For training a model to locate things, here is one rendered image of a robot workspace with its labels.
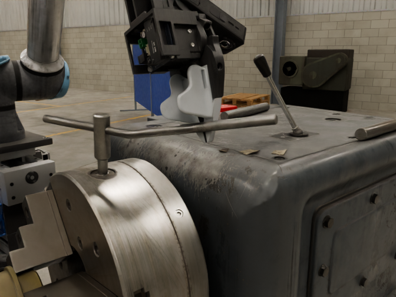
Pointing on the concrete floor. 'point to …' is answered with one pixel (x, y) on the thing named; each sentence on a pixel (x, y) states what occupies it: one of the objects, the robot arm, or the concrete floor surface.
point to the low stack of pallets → (245, 99)
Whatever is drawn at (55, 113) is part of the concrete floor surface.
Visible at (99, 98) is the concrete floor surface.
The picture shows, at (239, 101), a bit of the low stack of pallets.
